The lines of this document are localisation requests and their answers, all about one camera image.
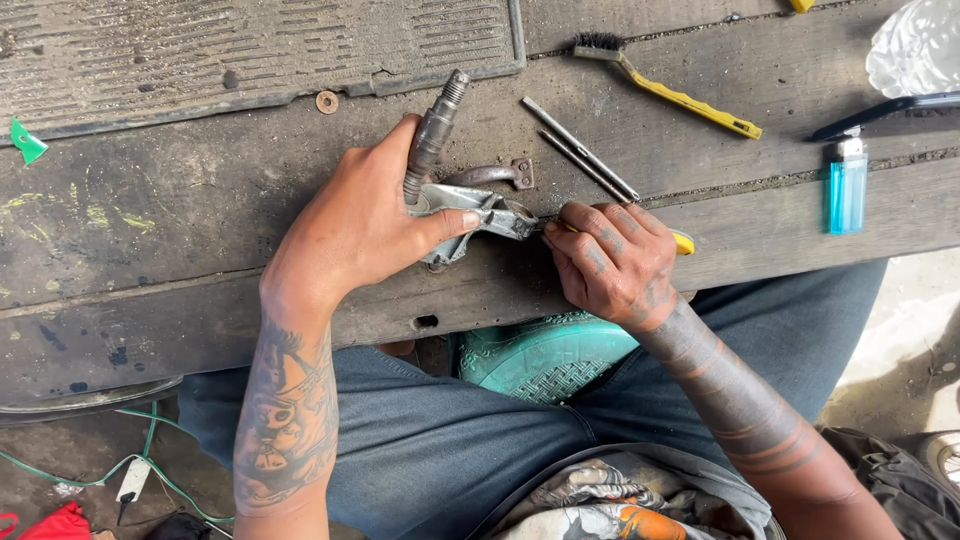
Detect person's right hand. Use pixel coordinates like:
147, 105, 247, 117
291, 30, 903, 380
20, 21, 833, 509
541, 200, 681, 336

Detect person's left hand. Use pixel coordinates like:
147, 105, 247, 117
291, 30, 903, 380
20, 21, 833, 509
259, 113, 483, 315

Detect yellow handled tool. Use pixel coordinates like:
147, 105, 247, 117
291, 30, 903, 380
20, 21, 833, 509
538, 217, 696, 257

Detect grey metal bracket with shaft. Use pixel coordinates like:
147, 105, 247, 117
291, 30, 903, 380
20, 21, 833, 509
402, 69, 543, 273

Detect thin metal rod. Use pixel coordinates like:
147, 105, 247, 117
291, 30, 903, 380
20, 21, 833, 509
538, 128, 633, 204
522, 96, 642, 202

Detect teal plastic stool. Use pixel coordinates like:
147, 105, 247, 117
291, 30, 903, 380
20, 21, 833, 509
457, 311, 642, 406

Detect grey ribbed rubber mat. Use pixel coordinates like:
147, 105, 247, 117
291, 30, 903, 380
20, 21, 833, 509
0, 0, 527, 146

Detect blue jeans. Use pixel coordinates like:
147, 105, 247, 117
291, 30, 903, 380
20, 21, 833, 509
177, 258, 890, 540

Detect patterned shirt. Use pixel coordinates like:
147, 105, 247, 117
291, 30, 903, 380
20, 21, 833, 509
468, 442, 789, 540

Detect blue transparent lighter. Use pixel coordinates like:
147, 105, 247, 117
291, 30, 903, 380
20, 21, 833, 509
823, 136, 869, 236

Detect black smartphone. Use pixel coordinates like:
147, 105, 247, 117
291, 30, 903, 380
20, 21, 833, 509
808, 90, 960, 144

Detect curved metal rim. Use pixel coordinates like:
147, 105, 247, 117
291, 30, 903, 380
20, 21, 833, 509
0, 375, 185, 418

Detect green plastic scrap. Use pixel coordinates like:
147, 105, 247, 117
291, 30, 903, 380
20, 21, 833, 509
9, 117, 49, 167

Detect dark grey bag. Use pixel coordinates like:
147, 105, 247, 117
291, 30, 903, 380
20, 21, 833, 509
821, 426, 960, 540

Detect clear plastic bottle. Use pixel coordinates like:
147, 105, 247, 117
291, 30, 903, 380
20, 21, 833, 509
866, 0, 960, 99

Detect red cloth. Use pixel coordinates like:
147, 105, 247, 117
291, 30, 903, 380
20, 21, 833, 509
0, 501, 93, 540

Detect rusty metal door handle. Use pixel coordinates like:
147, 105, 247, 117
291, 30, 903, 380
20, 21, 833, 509
442, 157, 536, 191

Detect yellow handled wire brush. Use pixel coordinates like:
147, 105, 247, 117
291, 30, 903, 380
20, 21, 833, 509
573, 31, 764, 141

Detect green cable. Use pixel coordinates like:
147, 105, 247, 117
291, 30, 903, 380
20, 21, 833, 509
0, 403, 235, 525

